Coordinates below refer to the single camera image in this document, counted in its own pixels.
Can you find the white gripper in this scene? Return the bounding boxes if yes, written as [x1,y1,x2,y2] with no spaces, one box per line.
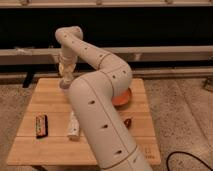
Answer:
[58,50,78,74]

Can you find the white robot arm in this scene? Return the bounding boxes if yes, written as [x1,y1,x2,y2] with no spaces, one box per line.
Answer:
[55,26,153,171]

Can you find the white plastic bottle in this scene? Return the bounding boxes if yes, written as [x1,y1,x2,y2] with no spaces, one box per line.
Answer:
[67,112,80,141]

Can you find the dark candy bar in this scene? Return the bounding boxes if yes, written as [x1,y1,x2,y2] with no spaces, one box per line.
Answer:
[36,115,48,138]

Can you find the orange bowl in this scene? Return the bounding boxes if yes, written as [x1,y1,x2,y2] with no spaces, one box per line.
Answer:
[112,88,132,106]

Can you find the wooden table board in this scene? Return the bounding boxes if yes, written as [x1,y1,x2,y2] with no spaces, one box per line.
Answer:
[7,78,161,166]

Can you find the small brown object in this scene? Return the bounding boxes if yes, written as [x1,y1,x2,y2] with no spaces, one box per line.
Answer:
[124,118,132,128]

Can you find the grey horizontal rail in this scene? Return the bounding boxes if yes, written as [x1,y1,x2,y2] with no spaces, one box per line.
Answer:
[0,45,213,65]

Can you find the black cable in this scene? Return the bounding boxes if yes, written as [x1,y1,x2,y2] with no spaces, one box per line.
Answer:
[165,150,213,171]

